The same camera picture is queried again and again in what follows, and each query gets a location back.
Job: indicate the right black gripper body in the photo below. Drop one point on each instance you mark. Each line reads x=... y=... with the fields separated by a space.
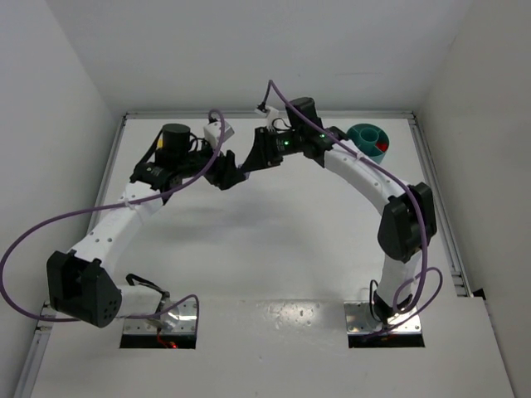
x=265 y=146

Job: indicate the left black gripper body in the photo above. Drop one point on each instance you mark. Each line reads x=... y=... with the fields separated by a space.
x=215 y=167

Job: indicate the red lego brick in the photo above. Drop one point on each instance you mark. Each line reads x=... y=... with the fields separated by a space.
x=382 y=146

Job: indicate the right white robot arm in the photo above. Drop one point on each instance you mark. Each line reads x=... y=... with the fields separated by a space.
x=408 y=220

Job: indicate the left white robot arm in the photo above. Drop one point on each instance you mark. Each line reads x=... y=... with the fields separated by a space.
x=80 y=281

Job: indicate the teal divided round container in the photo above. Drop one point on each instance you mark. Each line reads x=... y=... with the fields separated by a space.
x=365 y=137

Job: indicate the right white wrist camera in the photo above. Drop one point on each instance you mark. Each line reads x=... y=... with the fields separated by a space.
x=270 y=114

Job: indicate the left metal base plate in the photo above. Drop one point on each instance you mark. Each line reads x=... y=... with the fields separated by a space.
x=179 y=322

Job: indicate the metal base plate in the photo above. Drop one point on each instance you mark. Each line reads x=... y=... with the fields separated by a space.
x=359 y=321
x=179 y=322

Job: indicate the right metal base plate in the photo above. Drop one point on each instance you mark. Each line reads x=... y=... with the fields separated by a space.
x=359 y=321

